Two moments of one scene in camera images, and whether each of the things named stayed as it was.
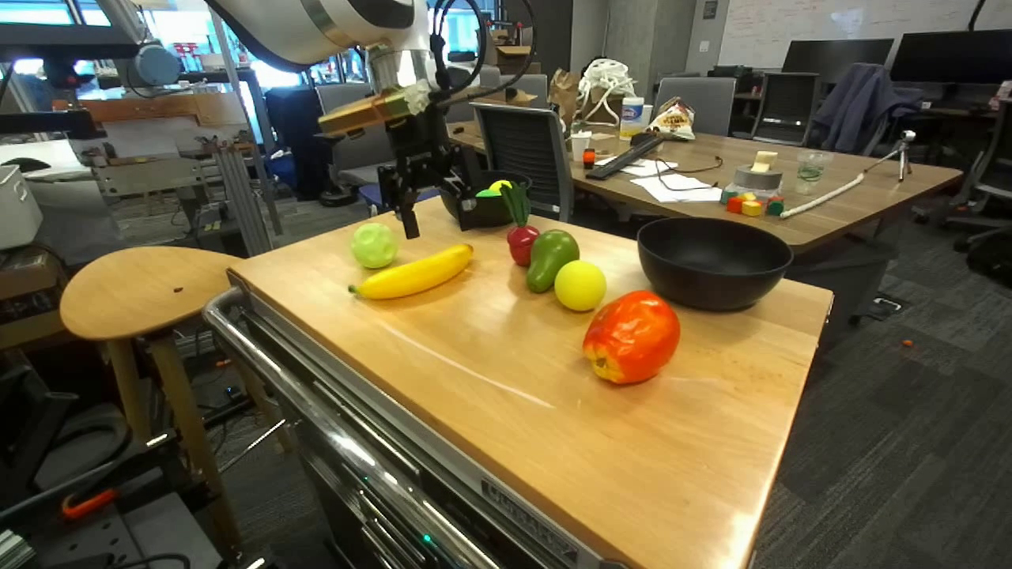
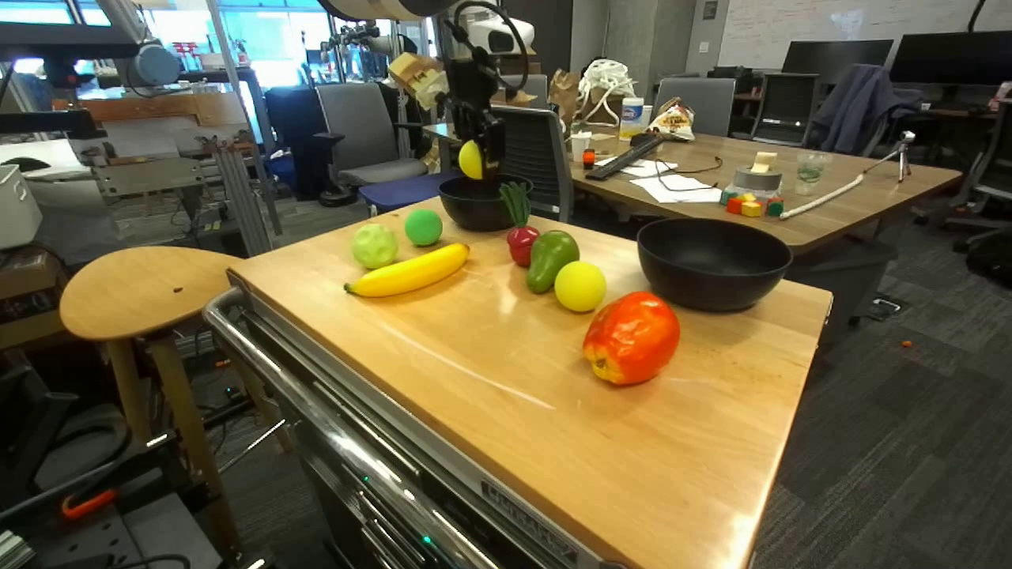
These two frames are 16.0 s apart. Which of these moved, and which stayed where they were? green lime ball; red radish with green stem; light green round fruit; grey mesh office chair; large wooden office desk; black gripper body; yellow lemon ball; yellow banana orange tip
Moved: black gripper body; green lime ball
Stayed: light green round fruit; grey mesh office chair; large wooden office desk; red radish with green stem; yellow lemon ball; yellow banana orange tip
